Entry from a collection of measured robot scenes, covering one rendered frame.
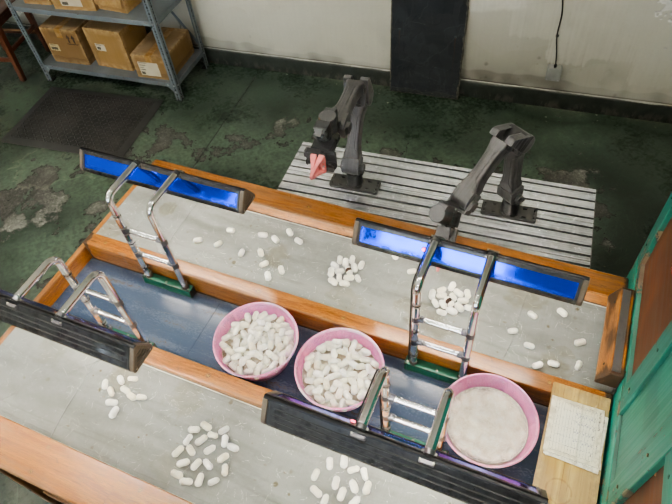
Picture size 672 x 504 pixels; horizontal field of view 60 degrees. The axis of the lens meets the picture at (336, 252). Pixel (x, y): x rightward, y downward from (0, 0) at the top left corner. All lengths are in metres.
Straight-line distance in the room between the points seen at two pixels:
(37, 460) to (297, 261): 0.97
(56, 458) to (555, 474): 1.33
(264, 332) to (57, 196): 2.16
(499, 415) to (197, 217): 1.26
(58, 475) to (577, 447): 1.38
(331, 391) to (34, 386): 0.91
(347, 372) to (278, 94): 2.59
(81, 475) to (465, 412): 1.06
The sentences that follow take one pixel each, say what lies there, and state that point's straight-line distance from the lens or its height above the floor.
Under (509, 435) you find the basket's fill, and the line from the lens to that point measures 1.71.
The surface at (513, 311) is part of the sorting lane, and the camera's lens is 1.90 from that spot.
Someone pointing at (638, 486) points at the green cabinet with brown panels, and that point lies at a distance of 1.41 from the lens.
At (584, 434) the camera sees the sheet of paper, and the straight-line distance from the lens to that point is 1.71.
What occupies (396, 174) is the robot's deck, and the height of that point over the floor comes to 0.67.
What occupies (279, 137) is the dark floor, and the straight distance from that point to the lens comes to 3.65.
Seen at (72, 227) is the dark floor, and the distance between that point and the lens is 3.54.
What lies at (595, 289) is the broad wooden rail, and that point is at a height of 0.76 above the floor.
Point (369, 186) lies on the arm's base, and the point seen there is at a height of 0.68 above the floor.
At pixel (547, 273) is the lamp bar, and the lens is 1.54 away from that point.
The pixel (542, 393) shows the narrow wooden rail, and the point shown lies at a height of 0.74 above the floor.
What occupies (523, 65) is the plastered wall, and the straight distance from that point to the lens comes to 3.75.
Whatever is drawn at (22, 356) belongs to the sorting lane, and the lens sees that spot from 2.12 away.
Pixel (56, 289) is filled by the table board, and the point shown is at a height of 0.71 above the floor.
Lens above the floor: 2.30
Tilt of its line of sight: 51 degrees down
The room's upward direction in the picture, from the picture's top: 7 degrees counter-clockwise
